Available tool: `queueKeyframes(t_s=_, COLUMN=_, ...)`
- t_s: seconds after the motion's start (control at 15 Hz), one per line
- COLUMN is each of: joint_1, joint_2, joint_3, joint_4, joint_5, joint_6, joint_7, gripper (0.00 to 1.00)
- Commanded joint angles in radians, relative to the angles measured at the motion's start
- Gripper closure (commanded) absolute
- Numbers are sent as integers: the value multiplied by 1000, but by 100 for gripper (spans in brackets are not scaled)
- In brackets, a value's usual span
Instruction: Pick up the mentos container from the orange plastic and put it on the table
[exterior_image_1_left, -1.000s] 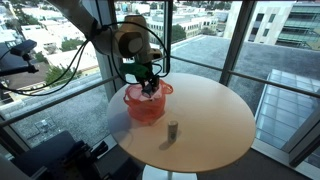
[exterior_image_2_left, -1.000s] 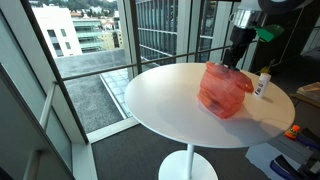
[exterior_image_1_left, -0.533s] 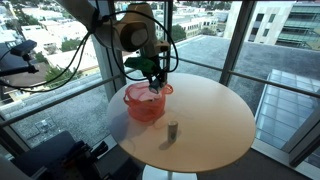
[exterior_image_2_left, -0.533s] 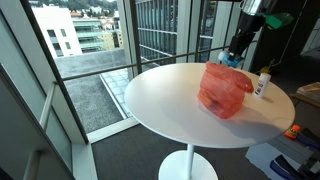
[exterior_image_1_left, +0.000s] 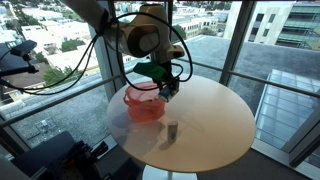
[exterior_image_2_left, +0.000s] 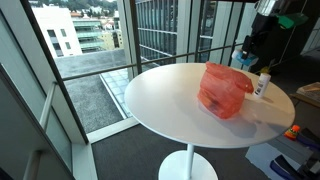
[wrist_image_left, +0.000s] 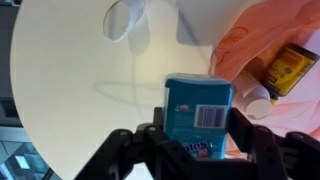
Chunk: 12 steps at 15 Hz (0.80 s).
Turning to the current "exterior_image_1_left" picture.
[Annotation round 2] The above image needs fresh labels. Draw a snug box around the grey horizontal window rail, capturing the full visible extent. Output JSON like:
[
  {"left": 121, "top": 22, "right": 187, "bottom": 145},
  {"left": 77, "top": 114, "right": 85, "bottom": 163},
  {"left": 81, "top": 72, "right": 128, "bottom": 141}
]
[
  {"left": 0, "top": 74, "right": 121, "bottom": 128},
  {"left": 181, "top": 56, "right": 320, "bottom": 99}
]

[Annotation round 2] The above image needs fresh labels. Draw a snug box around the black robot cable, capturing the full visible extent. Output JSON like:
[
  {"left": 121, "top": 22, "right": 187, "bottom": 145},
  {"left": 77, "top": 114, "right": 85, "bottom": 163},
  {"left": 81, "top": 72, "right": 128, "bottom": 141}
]
[{"left": 0, "top": 11, "right": 194, "bottom": 97}]

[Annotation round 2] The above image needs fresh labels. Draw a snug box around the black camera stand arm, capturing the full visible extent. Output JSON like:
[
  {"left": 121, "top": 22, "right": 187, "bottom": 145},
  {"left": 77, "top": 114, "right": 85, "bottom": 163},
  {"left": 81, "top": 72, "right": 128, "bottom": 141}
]
[{"left": 0, "top": 53, "right": 40, "bottom": 78}]

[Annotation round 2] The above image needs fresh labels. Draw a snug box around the orange plastic bag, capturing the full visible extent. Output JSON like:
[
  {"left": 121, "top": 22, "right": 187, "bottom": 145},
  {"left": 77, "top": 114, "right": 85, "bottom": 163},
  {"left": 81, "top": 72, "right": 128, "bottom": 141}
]
[{"left": 123, "top": 80, "right": 167, "bottom": 122}]

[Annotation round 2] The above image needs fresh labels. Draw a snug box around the black side camera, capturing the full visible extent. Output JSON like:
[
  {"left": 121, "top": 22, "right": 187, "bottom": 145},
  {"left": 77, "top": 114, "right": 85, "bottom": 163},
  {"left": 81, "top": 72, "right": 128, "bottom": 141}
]
[{"left": 9, "top": 39, "right": 38, "bottom": 57}]

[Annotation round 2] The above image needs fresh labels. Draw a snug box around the dark vertical window mullion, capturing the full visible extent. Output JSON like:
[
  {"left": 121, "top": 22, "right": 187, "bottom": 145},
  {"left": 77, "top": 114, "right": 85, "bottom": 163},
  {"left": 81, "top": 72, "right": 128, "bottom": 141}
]
[{"left": 164, "top": 0, "right": 174, "bottom": 28}]

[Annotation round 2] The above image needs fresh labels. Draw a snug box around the dark slanted window mullion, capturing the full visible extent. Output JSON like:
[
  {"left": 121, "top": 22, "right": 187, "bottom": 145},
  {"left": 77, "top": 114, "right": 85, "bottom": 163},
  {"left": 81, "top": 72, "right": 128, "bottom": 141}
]
[{"left": 218, "top": 0, "right": 258, "bottom": 86}]

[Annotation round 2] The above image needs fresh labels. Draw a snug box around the blue chair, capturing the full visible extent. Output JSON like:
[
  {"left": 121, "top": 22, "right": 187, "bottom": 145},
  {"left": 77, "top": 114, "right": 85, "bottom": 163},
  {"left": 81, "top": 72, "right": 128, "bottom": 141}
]
[{"left": 11, "top": 130, "right": 86, "bottom": 180}]

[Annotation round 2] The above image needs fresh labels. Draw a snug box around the grey window column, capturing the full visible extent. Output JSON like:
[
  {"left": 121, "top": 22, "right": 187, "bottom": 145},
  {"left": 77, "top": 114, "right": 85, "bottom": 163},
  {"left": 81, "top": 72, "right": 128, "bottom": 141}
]
[{"left": 88, "top": 23, "right": 128, "bottom": 102}]

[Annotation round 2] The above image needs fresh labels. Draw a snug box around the black equipment cart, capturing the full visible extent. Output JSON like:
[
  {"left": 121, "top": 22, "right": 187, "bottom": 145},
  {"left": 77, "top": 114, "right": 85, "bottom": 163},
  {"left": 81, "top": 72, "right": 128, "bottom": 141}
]
[{"left": 49, "top": 139, "right": 141, "bottom": 180}]

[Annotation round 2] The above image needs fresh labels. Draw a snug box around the dark window corner frame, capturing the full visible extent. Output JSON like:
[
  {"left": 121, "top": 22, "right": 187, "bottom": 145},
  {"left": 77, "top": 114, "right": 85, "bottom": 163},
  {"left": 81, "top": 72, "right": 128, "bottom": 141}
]
[{"left": 281, "top": 109, "right": 320, "bottom": 168}]

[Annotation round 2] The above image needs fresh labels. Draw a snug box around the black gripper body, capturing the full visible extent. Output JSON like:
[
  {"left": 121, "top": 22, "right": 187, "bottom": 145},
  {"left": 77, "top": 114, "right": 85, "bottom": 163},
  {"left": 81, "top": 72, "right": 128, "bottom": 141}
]
[{"left": 153, "top": 73, "right": 181, "bottom": 88}]

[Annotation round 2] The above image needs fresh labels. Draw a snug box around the beige cylindrical container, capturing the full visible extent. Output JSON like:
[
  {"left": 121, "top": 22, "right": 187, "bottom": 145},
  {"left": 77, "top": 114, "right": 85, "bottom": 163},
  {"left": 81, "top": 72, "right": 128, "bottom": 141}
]
[{"left": 167, "top": 120, "right": 179, "bottom": 144}]

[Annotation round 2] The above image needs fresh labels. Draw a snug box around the white table pedestal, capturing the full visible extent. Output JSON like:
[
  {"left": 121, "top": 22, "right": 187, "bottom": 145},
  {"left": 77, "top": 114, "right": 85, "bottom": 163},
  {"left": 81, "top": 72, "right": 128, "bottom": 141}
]
[{"left": 141, "top": 164, "right": 198, "bottom": 180}]

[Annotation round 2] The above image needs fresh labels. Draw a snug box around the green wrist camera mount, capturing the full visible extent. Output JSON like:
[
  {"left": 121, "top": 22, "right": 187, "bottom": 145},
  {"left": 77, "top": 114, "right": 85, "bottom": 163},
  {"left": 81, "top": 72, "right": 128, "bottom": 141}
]
[{"left": 132, "top": 61, "right": 170, "bottom": 83}]

